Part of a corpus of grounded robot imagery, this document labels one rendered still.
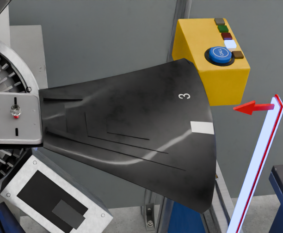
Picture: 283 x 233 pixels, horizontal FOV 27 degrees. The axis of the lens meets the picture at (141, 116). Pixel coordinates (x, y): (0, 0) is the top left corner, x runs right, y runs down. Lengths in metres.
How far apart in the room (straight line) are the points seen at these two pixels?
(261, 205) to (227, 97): 1.22
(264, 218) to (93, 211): 1.43
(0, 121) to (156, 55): 0.94
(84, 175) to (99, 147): 1.21
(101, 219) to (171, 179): 0.17
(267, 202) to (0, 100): 1.65
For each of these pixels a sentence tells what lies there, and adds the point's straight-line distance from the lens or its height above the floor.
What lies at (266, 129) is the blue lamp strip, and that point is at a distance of 0.84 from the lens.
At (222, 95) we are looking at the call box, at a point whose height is 1.01.
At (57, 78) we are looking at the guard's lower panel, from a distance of 1.62.
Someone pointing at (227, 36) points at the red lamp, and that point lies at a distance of 1.10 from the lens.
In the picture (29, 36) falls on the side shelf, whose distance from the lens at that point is 1.42.
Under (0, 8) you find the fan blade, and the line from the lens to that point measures 0.70.
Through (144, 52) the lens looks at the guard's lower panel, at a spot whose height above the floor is 0.74.
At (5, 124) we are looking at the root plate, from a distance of 0.72.
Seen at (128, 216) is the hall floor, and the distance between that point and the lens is 2.12.
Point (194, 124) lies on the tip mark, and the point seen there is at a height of 1.17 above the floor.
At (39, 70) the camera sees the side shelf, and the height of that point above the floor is 0.86.
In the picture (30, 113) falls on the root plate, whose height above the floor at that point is 1.18.
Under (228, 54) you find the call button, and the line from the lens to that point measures 1.05.
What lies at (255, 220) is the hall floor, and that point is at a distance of 2.21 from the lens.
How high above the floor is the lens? 1.69
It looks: 43 degrees down
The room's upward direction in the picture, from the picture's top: 8 degrees clockwise
